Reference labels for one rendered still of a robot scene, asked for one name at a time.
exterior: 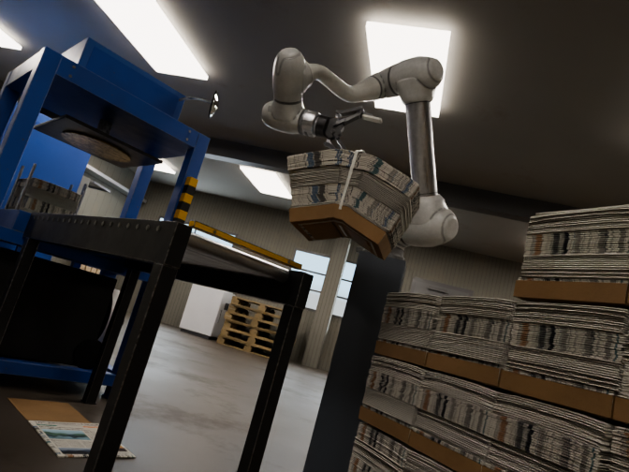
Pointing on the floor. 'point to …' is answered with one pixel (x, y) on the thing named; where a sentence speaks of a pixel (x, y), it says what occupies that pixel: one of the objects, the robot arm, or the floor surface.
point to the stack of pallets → (234, 328)
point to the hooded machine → (205, 312)
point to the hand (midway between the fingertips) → (372, 138)
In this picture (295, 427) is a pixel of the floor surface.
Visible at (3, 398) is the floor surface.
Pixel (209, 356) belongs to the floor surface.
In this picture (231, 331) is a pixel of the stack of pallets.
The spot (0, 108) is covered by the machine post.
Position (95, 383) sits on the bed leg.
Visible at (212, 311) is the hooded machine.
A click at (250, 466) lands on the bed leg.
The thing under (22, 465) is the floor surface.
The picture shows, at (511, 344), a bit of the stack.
